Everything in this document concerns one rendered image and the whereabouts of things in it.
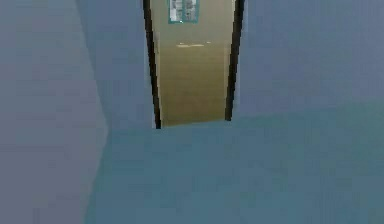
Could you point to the black door frame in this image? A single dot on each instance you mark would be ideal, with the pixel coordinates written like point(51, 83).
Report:
point(151, 60)

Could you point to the teal framed wall picture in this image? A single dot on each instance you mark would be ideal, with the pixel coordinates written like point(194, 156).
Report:
point(183, 11)

